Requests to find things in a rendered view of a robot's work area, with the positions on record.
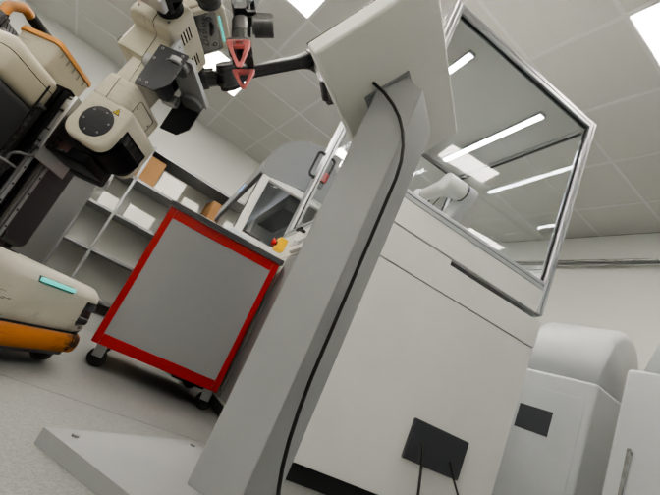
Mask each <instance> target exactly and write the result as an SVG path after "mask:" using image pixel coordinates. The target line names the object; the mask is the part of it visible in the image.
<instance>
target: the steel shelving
mask: <svg viewBox="0 0 660 495"><path fill-rule="evenodd" d="M156 148H157V147H155V146H154V152H153V153H152V154H151V155H150V157H149V158H148V159H147V160H146V161H145V162H144V164H143V165H142V166H141V168H140V170H139V171H138V173H137V175H136V176H132V177H130V178H128V179H120V178H118V177H116V176H114V178H116V179H118V180H120V181H121V182H123V183H125V184H126V185H128V188H127V190H126V191H125V193H124V194H123V196H122V197H121V199H120V201H119V203H118V204H117V206H116V207H115V209H114V210H111V209H110V208H108V207H106V206H104V205H102V204H100V203H99V202H97V201H95V200H93V199H91V198H90V199H89V200H88V201H87V203H86V204H85V205H86V206H88V207H90V208H92V209H94V210H96V211H97V212H99V213H101V214H103V215H105V216H107V217H108V219H107V220H106V222H105V224H104V225H103V227H102V228H101V230H100V231H99V233H98V234H97V236H96V237H95V239H94V241H93V242H92V244H91V245H90V247H89V246H87V245H85V244H83V243H81V242H79V241H77V240H75V239H73V238H71V237H69V236H67V235H65V236H64V238H63V240H65V241H68V242H70V243H72V244H74V245H76V246H78V247H80V248H83V249H85V250H86V253H85V254H84V256H83V258H82V260H81V261H80V263H79V264H78V266H77V267H76V269H75V271H74V272H73V274H72V275H71V277H73V278H74V277H75V275H76V274H77V272H78V271H79V269H80V268H81V266H82V265H83V262H84V261H85V259H86V258H87V256H88V255H89V253H90V252H91V253H93V254H95V255H97V256H99V257H101V258H103V259H105V260H107V261H109V262H111V263H113V264H116V265H118V266H120V267H122V268H124V269H126V270H128V271H130V272H133V270H134V268H133V267H131V266H129V265H127V264H125V263H123V262H121V261H119V260H117V259H115V258H113V257H111V256H109V255H107V254H104V253H102V252H100V251H98V250H96V249H94V248H93V247H94V245H95V244H96V242H97V241H98V239H99V238H100V236H101V234H102V233H103V231H104V230H105V228H106V227H107V225H108V224H109V222H110V221H111V219H112V220H114V221H116V222H118V223H120V224H122V225H124V226H126V227H127V228H129V229H131V230H133V231H135V232H137V233H139V234H140V235H142V236H144V237H146V238H148V239H150V240H151V239H152V238H153V236H154V234H155V233H153V232H151V231H149V230H147V229H145V228H143V227H142V226H141V225H139V224H137V223H135V222H133V221H132V220H130V219H128V218H126V217H124V216H122V215H121V214H119V213H117V212H116V211H117V210H118V208H119V207H120V205H121V203H122V202H123V200H124V199H125V197H126V196H127V194H128V193H129V191H130V189H131V188H133V189H135V190H137V191H139V192H140V193H143V194H144V195H146V196H148V197H150V198H151V199H153V200H155V201H157V202H158V203H160V204H162V205H163V206H165V207H167V208H168V207H169V205H170V203H171V201H172V199H173V198H171V197H170V196H168V195H166V194H164V193H163V192H160V191H159V190H157V189H155V188H154V187H152V186H150V185H149V184H147V183H145V182H143V181H142V180H140V179H138V176H139V175H140V173H141V172H142V170H143V169H144V167H145V166H146V164H147V162H148V161H149V159H150V158H151V156H154V157H155V158H157V159H159V160H160V161H162V162H163V163H165V164H166V165H167V166H166V168H165V169H164V170H165V171H167V172H168V173H170V174H172V175H173V176H175V177H177V178H178V179H180V180H181V181H183V182H185V183H186V184H188V185H189V186H191V187H193V188H194V189H196V190H198V191H199V192H201V193H203V194H205V195H206V196H208V197H209V198H211V199H213V200H214V201H216V202H218V203H219V204H221V205H222V206H223V205H224V204H225V203H226V202H227V201H228V200H229V198H230V196H229V195H227V194H226V193H224V192H222V191H221V190H219V189H217V188H216V187H214V186H213V185H211V184H209V183H208V182H206V181H205V180H203V179H202V178H201V177H199V176H198V175H196V174H195V173H193V172H192V171H190V170H188V169H187V168H185V167H184V166H182V165H181V164H179V163H177V162H176V161H174V160H173V159H171V158H170V157H168V156H166V155H165V154H163V153H162V152H160V151H159V150H157V149H156ZM98 302H99V303H101V304H104V305H106V306H108V307H111V305H112V304H111V303H109V302H106V301H103V300H101V299H99V301H98Z"/></svg>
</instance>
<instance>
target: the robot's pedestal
mask: <svg viewBox="0 0 660 495"><path fill-rule="evenodd" d="M113 178H114V175H111V177H110V178H109V180H108V181H107V183H106V184H105V186H104V187H100V188H102V189H103V190H105V191H106V190H107V189H108V187H109V186H110V184H111V182H112V180H113ZM97 187H98V186H97V185H94V184H92V183H90V182H88V181H85V180H83V179H81V178H79V177H77V176H74V177H73V179H72V180H71V181H70V182H69V183H68V185H67V186H66V188H65V189H64V191H63V192H62V193H61V195H60V196H59V198H58V199H57V201H56V202H55V203H54V205H53V206H52V208H51V209H50V211H49V212H48V214H47V215H46V216H45V218H44V219H43V221H42V222H41V224H40V225H39V226H38V228H37V229H36V231H35V232H34V234H33V235H32V237H31V238H30V239H29V241H28V242H27V244H26V245H25V246H23V247H11V249H12V250H14V251H16V252H18V253H19V254H21V255H23V256H26V257H28V258H30V259H32V260H34V261H36V262H38V263H41V264H43V265H45V263H46V262H47V261H48V259H49V258H50V256H51V255H52V253H53V252H54V250H55V249H56V247H57V246H58V245H59V244H60V242H61V241H62V239H63V238H64V236H65V235H66V233H67V232H68V230H69V229H70V227H71V226H72V224H73V223H74V221H75V220H76V218H77V217H78V215H79V214H80V212H81V211H82V209H83V207H84V206H85V204H86V203H87V201H88V200H89V198H90V197H91V195H92V194H93V193H94V191H95V190H96V188H97Z"/></svg>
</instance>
